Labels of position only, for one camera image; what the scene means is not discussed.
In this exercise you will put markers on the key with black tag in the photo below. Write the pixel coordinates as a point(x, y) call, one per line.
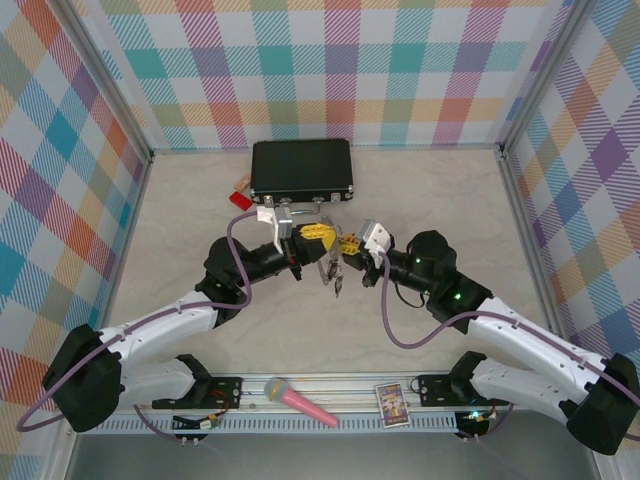
point(331, 269)
point(339, 287)

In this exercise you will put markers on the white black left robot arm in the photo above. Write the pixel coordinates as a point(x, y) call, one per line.
point(165, 332)

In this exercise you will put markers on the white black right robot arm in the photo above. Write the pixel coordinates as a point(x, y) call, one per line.
point(525, 342)

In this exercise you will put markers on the red block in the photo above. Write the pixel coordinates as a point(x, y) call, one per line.
point(240, 200)

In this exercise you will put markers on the small wooden block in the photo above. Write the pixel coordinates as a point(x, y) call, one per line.
point(242, 182)

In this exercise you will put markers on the small printed card box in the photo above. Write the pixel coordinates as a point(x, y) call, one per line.
point(393, 405)

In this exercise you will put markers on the pink toy microphone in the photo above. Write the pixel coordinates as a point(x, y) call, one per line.
point(300, 402)

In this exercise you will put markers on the small green orange connector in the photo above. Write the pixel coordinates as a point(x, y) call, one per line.
point(210, 424)

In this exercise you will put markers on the black controller board with LED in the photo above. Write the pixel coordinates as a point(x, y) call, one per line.
point(472, 422)

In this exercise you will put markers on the aluminium side rail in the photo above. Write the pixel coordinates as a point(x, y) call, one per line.
point(532, 240)
point(120, 265)

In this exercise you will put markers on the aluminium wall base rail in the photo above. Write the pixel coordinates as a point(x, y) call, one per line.
point(425, 147)

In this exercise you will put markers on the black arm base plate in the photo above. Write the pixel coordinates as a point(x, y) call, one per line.
point(225, 392)
point(435, 390)

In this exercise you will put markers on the aluminium mounting rail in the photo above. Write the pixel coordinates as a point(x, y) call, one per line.
point(350, 395)

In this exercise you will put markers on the aluminium corner post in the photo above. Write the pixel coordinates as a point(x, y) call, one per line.
point(542, 75)
point(111, 85)

